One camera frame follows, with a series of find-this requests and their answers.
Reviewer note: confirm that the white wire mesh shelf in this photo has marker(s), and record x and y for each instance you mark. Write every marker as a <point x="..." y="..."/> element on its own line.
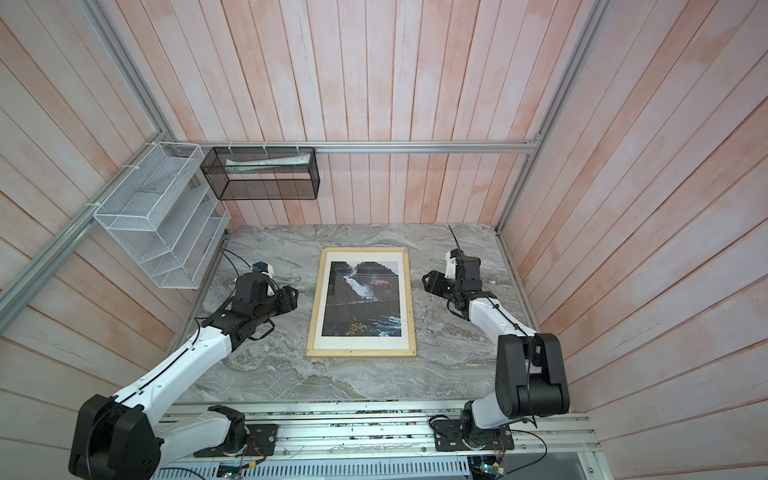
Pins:
<point x="169" y="225"/>

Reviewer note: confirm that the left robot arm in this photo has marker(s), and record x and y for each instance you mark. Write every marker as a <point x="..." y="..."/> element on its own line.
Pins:
<point x="120" y="436"/>

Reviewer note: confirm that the aluminium frame profile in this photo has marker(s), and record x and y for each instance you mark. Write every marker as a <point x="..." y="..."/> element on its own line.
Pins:
<point x="31" y="280"/>

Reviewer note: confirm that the black wire mesh basket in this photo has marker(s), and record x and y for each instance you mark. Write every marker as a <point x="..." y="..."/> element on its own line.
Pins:
<point x="268" y="186"/>

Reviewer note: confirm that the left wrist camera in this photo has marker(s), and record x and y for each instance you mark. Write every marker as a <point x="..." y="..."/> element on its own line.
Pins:
<point x="264" y="268"/>

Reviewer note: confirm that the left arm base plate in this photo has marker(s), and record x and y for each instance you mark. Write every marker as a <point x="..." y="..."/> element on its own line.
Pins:
<point x="260" y="442"/>

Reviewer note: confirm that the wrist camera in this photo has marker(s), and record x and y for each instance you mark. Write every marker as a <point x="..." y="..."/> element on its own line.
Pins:
<point x="264" y="268"/>
<point x="451" y="258"/>

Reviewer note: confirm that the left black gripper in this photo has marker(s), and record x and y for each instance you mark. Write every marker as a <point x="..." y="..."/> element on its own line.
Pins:
<point x="287" y="300"/>

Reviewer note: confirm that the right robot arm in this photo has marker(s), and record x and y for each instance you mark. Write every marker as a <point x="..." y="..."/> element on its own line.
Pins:
<point x="530" y="380"/>

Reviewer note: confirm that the white passe-partout mat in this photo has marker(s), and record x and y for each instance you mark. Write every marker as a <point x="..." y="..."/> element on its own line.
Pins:
<point x="319" y="346"/>

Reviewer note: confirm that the waterfall photo print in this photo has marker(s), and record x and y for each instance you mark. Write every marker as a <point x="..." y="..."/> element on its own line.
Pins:
<point x="362" y="300"/>

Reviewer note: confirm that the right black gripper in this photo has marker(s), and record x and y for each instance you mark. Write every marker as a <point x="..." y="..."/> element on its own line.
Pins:
<point x="435" y="283"/>

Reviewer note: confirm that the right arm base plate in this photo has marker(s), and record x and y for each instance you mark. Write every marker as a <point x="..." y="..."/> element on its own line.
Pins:
<point x="453" y="435"/>

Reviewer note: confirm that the paper in black basket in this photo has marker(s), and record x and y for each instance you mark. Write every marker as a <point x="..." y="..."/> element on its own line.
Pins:
<point x="289" y="164"/>

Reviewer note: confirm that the aluminium rail platform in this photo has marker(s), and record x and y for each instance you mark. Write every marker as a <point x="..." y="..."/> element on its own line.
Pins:
<point x="392" y="439"/>

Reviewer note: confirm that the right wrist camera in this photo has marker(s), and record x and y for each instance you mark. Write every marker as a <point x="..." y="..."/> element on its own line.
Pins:
<point x="451" y="258"/>

